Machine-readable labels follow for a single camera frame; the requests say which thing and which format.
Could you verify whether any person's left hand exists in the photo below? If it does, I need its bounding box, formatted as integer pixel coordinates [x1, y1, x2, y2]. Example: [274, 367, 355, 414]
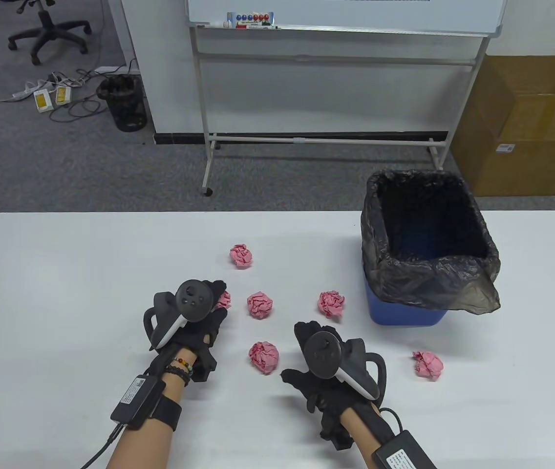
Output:
[147, 281, 229, 375]

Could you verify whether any person's right hand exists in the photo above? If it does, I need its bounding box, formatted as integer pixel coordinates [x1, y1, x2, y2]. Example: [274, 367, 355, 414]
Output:
[280, 320, 382, 416]

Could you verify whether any blue recycling bin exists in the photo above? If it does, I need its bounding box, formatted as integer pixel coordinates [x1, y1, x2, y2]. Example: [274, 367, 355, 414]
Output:
[364, 276, 448, 327]

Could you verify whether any person's left forearm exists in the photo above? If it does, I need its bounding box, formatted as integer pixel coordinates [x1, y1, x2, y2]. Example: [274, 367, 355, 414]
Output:
[107, 362, 192, 469]

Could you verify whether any blue bin with black bag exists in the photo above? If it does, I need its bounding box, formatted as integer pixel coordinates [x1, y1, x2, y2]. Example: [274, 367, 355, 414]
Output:
[361, 169, 502, 316]

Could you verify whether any grey and white handheld controller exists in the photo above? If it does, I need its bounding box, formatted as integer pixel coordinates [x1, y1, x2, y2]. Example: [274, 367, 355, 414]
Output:
[142, 278, 215, 351]
[303, 331, 386, 402]

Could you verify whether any black wrist sensor box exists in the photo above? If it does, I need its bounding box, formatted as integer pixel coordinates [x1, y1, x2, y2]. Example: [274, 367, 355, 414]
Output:
[371, 429, 438, 469]
[110, 374, 167, 430]

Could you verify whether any black mesh waste basket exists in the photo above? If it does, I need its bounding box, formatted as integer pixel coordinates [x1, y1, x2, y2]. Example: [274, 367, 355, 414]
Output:
[97, 74, 149, 132]

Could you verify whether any pack of colourful magnets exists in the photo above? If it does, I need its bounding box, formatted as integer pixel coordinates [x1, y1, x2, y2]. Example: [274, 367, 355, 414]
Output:
[227, 12, 275, 25]

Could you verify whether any brown cardboard box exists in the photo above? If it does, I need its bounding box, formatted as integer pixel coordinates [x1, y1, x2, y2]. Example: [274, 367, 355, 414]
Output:
[451, 54, 555, 197]

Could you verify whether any office chair base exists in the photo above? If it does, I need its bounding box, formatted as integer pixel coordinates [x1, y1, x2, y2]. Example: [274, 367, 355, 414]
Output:
[8, 0, 92, 66]

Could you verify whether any whiteboard on metal stand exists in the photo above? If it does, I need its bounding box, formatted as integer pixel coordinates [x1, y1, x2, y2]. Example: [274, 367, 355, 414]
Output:
[186, 0, 508, 197]

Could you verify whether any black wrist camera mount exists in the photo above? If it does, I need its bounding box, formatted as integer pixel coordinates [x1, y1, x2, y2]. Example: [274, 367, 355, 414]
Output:
[319, 410, 354, 450]
[191, 344, 217, 383]

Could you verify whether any black braided bracelet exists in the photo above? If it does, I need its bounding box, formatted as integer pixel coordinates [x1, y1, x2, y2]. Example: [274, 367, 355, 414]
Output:
[165, 364, 191, 386]

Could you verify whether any black sensor cable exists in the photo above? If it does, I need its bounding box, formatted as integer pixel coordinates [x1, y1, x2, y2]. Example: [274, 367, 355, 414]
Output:
[80, 423, 127, 469]
[380, 406, 405, 435]

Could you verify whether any black elastic wrist strap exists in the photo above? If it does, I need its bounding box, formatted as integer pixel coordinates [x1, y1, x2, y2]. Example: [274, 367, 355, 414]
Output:
[148, 395, 183, 433]

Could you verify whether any power strip with cables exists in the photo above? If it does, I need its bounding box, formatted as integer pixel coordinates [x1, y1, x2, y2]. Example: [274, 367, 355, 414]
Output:
[49, 68, 112, 123]

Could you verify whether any white power strip with cord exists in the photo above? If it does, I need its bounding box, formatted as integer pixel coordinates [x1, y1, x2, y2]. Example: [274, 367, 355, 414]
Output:
[0, 81, 46, 104]

